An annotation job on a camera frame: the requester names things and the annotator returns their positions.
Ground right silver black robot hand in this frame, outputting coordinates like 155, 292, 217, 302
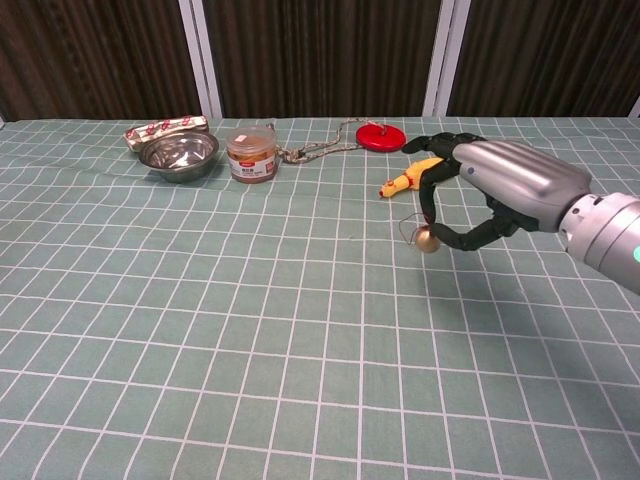
401, 132, 592, 253

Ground small brass bell with wire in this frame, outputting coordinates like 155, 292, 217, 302
399, 213, 441, 255

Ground yellow rubber chicken toy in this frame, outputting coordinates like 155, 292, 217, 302
378, 157, 446, 200

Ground dark brown partition panel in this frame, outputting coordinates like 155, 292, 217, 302
447, 0, 640, 119
202, 0, 444, 120
0, 0, 204, 122

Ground red disc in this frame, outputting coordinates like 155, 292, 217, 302
355, 123, 405, 153

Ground clear plastic jar brown contents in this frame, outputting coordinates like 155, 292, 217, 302
225, 126, 278, 184

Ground green checked tablecloth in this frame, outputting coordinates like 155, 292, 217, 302
0, 116, 640, 480

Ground stainless steel bowl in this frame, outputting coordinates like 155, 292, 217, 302
138, 133, 220, 183

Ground silver red snack packet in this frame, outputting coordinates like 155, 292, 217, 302
124, 114, 209, 153

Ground braided rope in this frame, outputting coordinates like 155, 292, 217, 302
272, 118, 387, 164

